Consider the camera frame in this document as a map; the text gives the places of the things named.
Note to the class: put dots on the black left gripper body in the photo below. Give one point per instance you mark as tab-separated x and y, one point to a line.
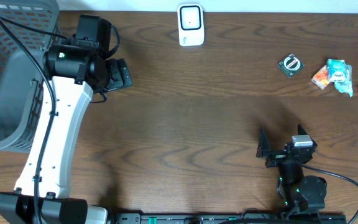
119	77

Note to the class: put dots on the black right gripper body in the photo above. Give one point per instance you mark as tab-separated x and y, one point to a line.
276	157

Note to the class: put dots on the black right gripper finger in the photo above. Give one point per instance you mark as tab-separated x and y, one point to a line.
301	130
263	149

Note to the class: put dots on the orange Kleenex tissue pack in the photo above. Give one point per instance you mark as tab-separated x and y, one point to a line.
320	78

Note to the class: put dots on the mint green wipes pouch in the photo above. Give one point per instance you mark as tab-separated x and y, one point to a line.
346	86

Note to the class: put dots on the dark green round-label box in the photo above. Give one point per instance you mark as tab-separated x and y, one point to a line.
290	65

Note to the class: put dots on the teal Kleenex tissue pack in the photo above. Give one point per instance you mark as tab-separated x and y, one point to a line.
336	70

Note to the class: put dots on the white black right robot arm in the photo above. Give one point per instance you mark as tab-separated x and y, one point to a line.
302	194

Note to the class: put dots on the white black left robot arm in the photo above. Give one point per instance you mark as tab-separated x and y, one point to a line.
72	71

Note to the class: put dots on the grey plastic basket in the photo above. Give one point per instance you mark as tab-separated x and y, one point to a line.
21	89

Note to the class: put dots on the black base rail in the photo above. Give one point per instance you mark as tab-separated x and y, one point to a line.
212	218

